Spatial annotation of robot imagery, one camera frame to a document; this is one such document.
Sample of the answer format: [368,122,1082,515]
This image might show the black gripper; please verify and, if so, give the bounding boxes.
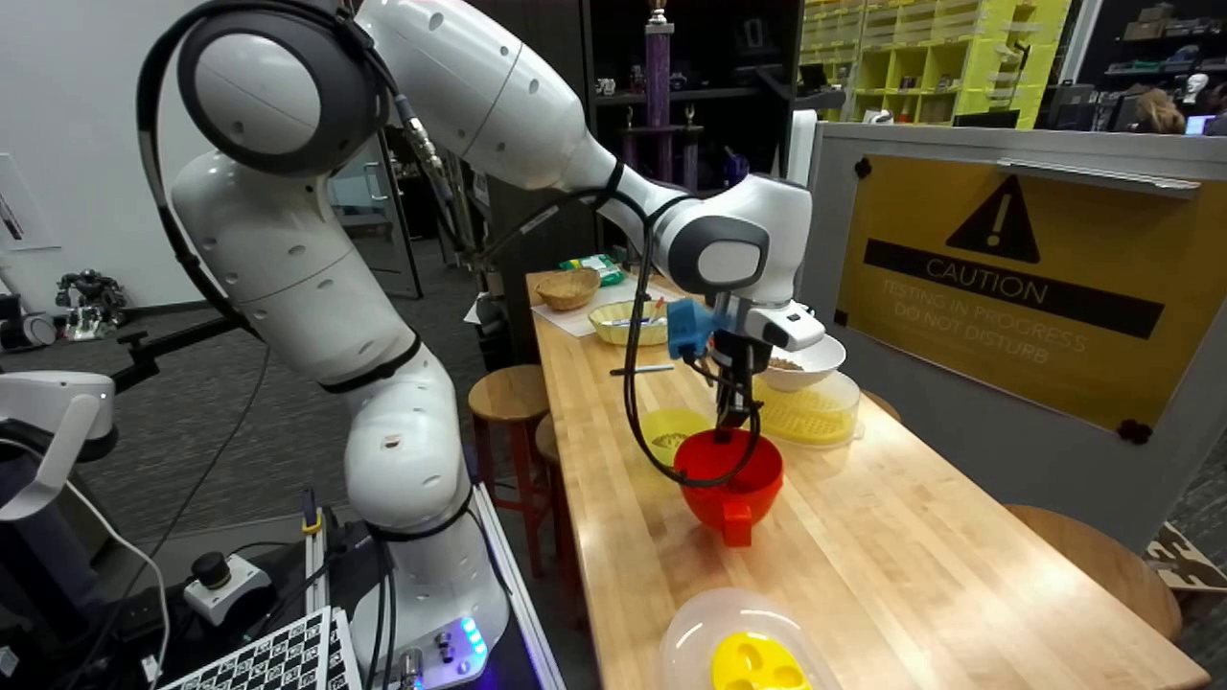
[710,329,766,433]

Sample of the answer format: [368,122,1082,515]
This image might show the orange plastic bowl with handle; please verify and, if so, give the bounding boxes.
[675,433,781,546]

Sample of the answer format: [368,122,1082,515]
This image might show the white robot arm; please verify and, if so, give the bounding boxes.
[135,0,843,690]

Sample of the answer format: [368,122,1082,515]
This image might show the white bowl with beans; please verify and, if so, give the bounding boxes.
[763,336,846,392]

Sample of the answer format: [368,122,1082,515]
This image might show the small green plastic bowl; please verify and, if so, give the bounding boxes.
[639,406,710,465]

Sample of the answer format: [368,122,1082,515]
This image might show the clear container with yellow contents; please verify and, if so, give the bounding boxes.
[754,371,862,443]

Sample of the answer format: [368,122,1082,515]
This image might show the wooden bowl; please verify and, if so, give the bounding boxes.
[537,268,600,313]

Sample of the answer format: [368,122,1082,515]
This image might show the round wooden stool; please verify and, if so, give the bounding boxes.
[469,365,547,536]

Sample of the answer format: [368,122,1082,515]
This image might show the yellow plastic egg tray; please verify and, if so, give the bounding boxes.
[710,633,813,690]

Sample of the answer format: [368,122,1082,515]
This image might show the yellow green shelf unit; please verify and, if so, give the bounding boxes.
[799,0,1069,129]

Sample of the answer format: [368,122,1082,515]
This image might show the white panel board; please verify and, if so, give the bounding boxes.
[802,122,1227,545]

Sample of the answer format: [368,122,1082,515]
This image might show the wooden stool right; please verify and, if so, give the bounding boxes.
[1018,504,1184,641]

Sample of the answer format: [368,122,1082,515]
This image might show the yellow caution sign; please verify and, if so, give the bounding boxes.
[835,154,1227,433]

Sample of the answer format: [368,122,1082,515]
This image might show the white perforated tray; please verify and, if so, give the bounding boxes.
[164,607,365,690]

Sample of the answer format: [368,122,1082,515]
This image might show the emergency stop button box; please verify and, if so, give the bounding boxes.
[183,552,273,626]

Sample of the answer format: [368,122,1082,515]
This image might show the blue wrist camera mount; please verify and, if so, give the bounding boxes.
[666,300,726,359]

